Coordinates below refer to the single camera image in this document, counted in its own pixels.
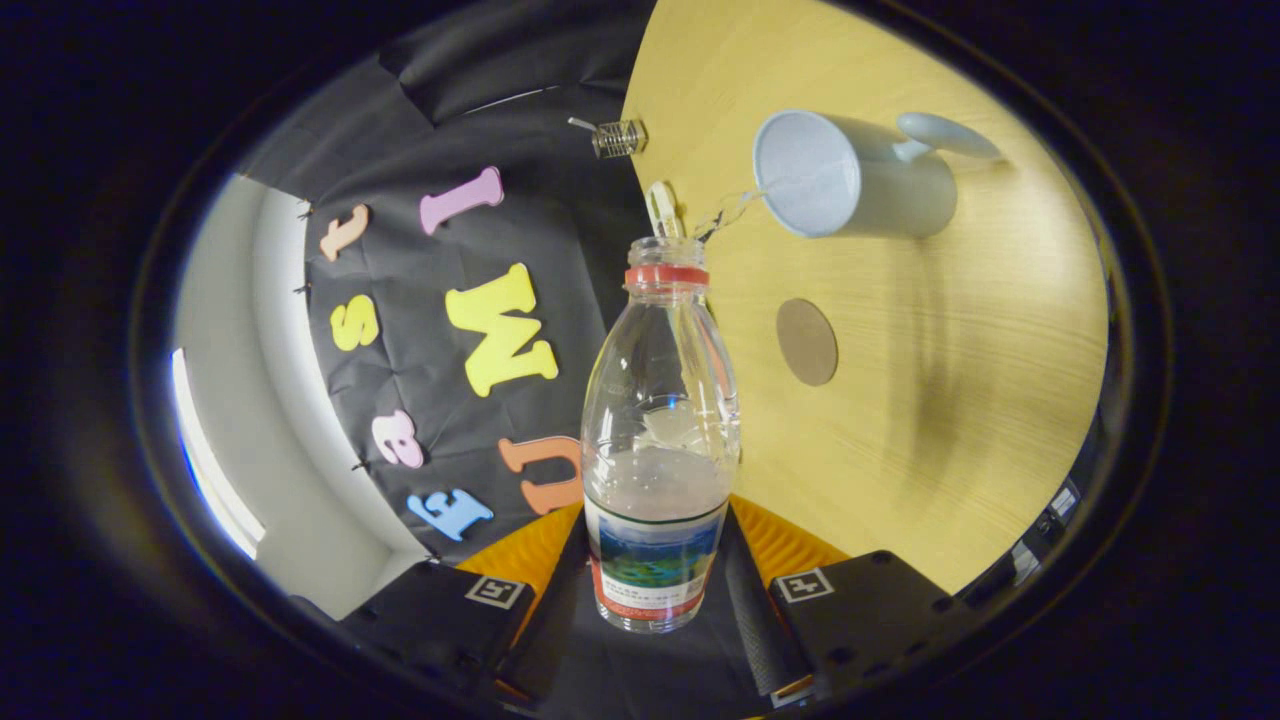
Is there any black backdrop cloth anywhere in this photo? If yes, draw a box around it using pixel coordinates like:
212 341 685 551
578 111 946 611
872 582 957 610
235 0 761 716

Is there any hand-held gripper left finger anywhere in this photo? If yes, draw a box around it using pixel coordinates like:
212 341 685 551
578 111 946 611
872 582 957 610
335 500 593 711

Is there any wooden table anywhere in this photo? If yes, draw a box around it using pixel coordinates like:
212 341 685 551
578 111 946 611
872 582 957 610
620 0 1111 596

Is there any clear plastic juice bottle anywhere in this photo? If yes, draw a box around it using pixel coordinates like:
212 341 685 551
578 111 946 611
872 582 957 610
580 236 742 635

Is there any white divided dish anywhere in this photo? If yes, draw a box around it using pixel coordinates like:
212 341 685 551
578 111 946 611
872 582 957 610
645 180 686 241

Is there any white cup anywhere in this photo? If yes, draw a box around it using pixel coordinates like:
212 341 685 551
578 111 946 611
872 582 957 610
752 108 1001 241

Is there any round brown coaster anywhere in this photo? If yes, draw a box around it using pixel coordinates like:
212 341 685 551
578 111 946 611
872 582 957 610
776 298 839 388

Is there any large ceiling light panel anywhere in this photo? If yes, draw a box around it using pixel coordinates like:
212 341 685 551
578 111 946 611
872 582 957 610
170 345 269 561

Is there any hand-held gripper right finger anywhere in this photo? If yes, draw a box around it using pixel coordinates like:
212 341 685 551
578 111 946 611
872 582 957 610
715 495 991 711

